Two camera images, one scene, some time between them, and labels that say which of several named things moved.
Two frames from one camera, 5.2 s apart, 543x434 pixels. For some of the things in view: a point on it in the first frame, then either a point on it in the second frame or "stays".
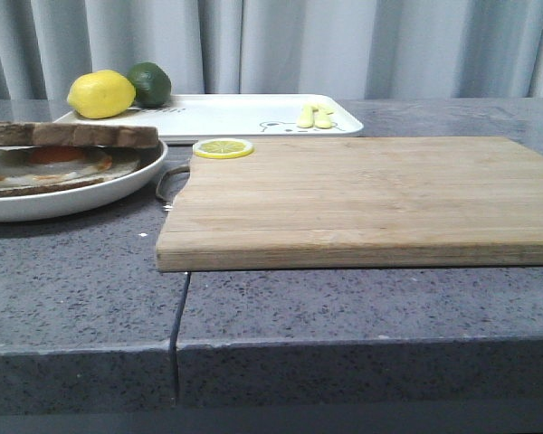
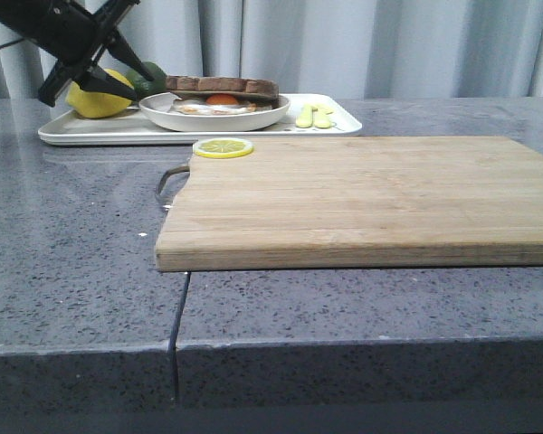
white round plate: (63, 199) → (211, 113)
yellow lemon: (101, 94) stays
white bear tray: (239, 115) stays
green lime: (152, 85) stays
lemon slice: (223, 148) stays
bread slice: (15, 134) → (223, 84)
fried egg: (23, 165) → (214, 105)
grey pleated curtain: (35, 49) stays
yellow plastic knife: (322, 117) stays
